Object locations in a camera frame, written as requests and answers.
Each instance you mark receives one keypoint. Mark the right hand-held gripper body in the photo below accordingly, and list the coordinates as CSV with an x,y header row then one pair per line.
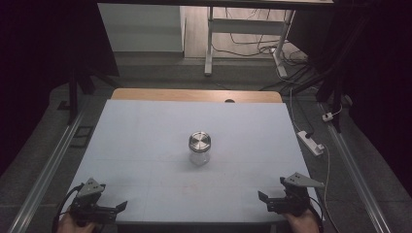
x,y
294,202

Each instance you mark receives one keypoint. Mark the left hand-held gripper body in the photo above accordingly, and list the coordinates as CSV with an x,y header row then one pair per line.
x,y
87,202

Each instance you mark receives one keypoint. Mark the clear glass jar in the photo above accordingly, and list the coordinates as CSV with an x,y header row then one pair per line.
x,y
199,157

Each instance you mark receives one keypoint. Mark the round silver metal lid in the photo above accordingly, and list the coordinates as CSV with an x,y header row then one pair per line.
x,y
199,141

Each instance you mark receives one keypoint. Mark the person's right hand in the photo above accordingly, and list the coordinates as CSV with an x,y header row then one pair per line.
x,y
304,224

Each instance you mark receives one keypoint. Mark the person's left hand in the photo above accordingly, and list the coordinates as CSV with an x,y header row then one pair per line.
x,y
69,226

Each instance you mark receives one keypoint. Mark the white power strip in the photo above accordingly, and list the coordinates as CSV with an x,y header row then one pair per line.
x,y
310,143

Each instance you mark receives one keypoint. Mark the pale blue table mat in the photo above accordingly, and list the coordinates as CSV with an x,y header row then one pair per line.
x,y
145,145

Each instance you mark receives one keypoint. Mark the small white adapter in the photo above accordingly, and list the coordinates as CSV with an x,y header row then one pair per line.
x,y
327,116

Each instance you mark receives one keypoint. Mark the black metal stand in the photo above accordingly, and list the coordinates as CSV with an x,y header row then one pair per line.
x,y
333,87
74,93

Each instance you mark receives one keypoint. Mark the wooden table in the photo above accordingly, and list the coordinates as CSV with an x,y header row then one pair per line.
x,y
181,95

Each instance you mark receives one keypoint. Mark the black curtain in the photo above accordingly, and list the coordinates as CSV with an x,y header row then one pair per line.
x,y
39,64
379,81

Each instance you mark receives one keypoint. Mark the aluminium floor rail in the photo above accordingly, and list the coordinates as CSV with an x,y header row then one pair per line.
x,y
45,176
356,176

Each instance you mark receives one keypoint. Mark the black rectangular floor frame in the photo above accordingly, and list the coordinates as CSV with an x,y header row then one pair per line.
x,y
81,137

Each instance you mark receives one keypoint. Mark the white metal desk frame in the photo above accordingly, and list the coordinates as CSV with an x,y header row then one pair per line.
x,y
246,26

